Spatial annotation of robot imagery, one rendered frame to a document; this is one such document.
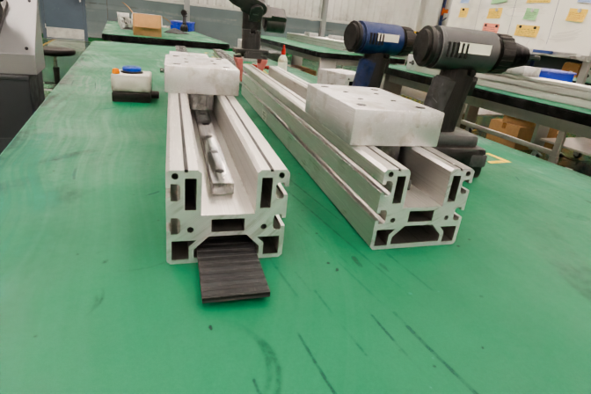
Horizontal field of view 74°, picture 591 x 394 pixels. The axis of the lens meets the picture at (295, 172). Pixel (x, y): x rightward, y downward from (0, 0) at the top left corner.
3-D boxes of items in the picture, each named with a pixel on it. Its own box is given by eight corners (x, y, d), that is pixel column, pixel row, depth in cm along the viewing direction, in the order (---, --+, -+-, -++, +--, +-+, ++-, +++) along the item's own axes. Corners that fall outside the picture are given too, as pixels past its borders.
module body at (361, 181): (241, 95, 110) (243, 63, 107) (275, 97, 113) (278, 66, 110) (369, 250, 39) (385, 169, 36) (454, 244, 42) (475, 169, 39)
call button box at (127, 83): (116, 94, 94) (114, 67, 91) (159, 97, 96) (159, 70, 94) (112, 101, 86) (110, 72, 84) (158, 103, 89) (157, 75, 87)
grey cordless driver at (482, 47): (386, 159, 67) (413, 23, 60) (490, 164, 71) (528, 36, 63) (404, 176, 60) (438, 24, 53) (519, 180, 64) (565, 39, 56)
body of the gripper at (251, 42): (268, 57, 120) (270, 31, 117) (235, 54, 117) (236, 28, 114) (264, 54, 125) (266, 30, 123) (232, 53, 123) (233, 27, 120)
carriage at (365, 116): (302, 130, 57) (307, 83, 55) (370, 132, 60) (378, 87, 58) (346, 170, 43) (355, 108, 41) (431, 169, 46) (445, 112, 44)
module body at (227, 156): (169, 91, 104) (169, 58, 101) (207, 93, 107) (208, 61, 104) (166, 264, 33) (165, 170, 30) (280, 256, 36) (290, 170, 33)
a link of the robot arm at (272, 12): (249, -18, 111) (251, 6, 107) (288, -13, 114) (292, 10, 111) (244, 15, 121) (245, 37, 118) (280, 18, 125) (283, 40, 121)
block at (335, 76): (308, 104, 108) (311, 68, 105) (336, 102, 115) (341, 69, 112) (334, 112, 101) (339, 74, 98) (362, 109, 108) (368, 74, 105)
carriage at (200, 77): (165, 91, 74) (165, 54, 71) (225, 94, 77) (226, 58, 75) (164, 111, 59) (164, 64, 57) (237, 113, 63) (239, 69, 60)
